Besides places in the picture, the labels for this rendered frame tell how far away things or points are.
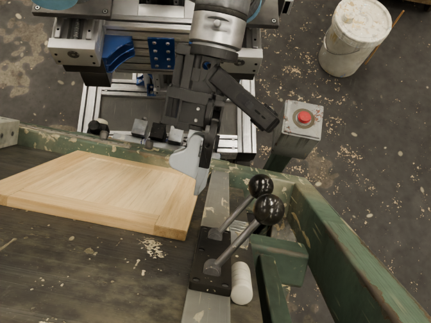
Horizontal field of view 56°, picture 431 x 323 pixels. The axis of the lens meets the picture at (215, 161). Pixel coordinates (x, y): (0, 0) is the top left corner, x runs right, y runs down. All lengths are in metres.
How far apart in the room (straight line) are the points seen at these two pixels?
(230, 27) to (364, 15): 1.85
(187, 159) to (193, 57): 0.14
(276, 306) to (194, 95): 0.36
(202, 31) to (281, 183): 0.72
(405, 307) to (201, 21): 0.45
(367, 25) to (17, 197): 1.94
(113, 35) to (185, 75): 0.86
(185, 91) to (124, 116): 1.49
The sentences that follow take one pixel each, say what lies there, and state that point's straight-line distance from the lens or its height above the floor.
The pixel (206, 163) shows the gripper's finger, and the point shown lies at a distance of 0.57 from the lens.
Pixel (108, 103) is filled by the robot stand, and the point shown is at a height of 0.21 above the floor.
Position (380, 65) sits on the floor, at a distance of 2.70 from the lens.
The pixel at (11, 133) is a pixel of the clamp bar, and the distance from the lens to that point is 1.28.
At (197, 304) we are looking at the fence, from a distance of 0.47.
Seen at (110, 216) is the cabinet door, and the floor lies 1.31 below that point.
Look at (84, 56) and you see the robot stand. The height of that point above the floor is 0.95.
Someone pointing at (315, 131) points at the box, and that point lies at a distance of 1.26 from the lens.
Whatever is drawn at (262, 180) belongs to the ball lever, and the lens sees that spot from 0.60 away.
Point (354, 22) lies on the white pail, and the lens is 2.34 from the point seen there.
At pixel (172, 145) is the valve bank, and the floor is 0.74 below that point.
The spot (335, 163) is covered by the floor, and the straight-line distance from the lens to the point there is 2.30.
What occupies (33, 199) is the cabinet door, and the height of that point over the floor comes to 1.30.
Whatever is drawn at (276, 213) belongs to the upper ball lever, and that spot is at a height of 1.56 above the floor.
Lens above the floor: 2.02
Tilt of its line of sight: 69 degrees down
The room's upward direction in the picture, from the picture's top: 12 degrees clockwise
